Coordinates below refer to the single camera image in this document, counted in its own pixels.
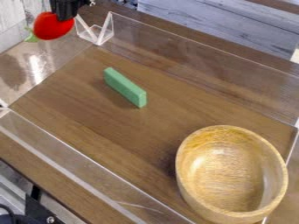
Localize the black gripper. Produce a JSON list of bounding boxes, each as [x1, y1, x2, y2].
[[49, 0, 96, 21]]

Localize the red plush strawberry toy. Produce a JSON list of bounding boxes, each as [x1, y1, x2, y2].
[[24, 11, 74, 43]]

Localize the green rectangular block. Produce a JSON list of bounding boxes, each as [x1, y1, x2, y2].
[[102, 67, 146, 108]]

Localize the clear acrylic tray walls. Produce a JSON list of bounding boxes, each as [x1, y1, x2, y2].
[[0, 12, 299, 224]]

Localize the black clamp with screw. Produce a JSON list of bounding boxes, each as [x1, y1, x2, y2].
[[0, 194, 65, 224]]

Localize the wooden bowl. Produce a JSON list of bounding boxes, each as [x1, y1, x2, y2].
[[174, 125, 288, 224]]

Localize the clear acrylic corner bracket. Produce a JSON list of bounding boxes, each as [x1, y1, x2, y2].
[[74, 12, 114, 46]]

